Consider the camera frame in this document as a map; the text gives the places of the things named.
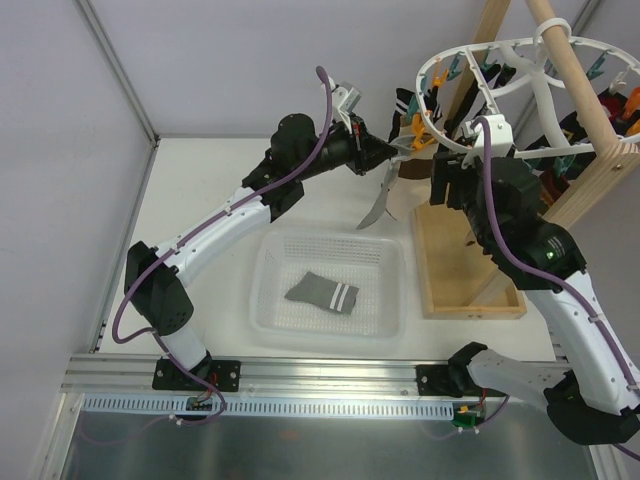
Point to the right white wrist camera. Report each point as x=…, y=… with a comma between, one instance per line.
x=490, y=131

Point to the black santa sock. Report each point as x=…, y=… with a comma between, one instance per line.
x=622, y=111

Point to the grey striped sock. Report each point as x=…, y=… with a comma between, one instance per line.
x=324, y=293
x=390, y=177

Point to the wooden stand tray base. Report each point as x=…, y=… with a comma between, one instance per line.
x=451, y=268

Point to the black white striped sock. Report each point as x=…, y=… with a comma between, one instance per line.
x=403, y=97

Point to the black sock yellow logo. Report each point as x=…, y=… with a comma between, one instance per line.
x=570, y=127

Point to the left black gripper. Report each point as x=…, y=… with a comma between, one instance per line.
x=358, y=148

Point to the white plastic perforated basket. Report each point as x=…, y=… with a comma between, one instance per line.
x=375, y=265

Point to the aluminium mounting rail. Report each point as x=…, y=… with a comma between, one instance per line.
x=259, y=376

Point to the white slotted cable duct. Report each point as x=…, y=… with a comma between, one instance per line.
x=403, y=409

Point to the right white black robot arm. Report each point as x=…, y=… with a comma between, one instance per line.
x=595, y=401

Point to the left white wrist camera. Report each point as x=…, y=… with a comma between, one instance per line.
x=345, y=97

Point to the wooden round pole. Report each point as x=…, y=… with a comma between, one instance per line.
x=556, y=35

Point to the brown cream sock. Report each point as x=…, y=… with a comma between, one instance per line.
x=412, y=187

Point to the orange clothes peg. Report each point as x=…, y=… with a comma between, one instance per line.
x=421, y=138

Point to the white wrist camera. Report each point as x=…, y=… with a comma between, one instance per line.
x=345, y=97
x=490, y=131

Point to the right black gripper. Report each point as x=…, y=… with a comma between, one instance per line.
x=445, y=179

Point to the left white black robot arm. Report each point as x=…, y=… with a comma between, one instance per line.
x=157, y=277

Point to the multicolour striped knit sock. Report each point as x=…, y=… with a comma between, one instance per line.
x=553, y=187

